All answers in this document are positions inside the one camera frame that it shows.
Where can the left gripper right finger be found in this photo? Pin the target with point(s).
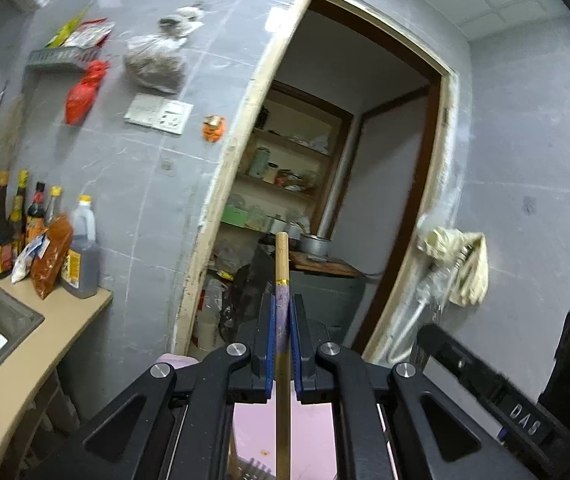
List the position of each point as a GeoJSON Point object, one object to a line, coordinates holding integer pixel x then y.
{"type": "Point", "coordinates": [390, 423]}

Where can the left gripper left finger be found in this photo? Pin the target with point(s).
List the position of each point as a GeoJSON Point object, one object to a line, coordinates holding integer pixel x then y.
{"type": "Point", "coordinates": [174, 423]}

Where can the purple banded wooden chopstick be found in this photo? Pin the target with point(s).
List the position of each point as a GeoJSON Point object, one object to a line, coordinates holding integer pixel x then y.
{"type": "Point", "coordinates": [283, 360]}

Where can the pink tablecloth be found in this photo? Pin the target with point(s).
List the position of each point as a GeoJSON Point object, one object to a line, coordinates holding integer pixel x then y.
{"type": "Point", "coordinates": [229, 395]}

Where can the grey cabinet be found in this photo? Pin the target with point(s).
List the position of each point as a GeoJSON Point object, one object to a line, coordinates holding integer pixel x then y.
{"type": "Point", "coordinates": [331, 299]}

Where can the cream rubber gloves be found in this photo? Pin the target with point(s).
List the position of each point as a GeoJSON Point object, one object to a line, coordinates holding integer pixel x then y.
{"type": "Point", "coordinates": [465, 256]}

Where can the large oil jug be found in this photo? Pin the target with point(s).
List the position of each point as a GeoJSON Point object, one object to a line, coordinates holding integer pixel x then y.
{"type": "Point", "coordinates": [81, 268]}

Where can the steel pot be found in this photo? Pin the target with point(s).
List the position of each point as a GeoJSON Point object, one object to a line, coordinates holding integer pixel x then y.
{"type": "Point", "coordinates": [314, 245]}

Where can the orange sauce pouch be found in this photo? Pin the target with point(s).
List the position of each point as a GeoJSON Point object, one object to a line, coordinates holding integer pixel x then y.
{"type": "Point", "coordinates": [50, 257]}

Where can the green box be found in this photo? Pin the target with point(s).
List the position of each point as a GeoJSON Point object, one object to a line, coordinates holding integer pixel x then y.
{"type": "Point", "coordinates": [234, 216]}

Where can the dark soy sauce bottle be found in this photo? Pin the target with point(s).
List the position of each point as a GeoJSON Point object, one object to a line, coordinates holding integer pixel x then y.
{"type": "Point", "coordinates": [6, 230]}

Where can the wooden storage shelf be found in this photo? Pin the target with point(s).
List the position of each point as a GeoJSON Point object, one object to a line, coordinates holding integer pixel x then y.
{"type": "Point", "coordinates": [290, 163]}

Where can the red plastic bag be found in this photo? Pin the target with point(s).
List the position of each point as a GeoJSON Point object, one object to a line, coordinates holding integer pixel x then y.
{"type": "Point", "coordinates": [82, 95]}

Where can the clear bag of dried goods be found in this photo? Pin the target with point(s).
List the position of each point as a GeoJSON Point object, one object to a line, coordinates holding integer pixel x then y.
{"type": "Point", "coordinates": [157, 61]}

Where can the orange wall hook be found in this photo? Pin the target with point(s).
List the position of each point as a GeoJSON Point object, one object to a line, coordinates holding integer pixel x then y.
{"type": "Point", "coordinates": [213, 128]}

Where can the white wall socket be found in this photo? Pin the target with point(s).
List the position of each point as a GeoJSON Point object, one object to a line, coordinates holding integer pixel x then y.
{"type": "Point", "coordinates": [158, 113]}

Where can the grey wall shelf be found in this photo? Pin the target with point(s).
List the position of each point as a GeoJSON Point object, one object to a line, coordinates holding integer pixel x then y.
{"type": "Point", "coordinates": [59, 59]}

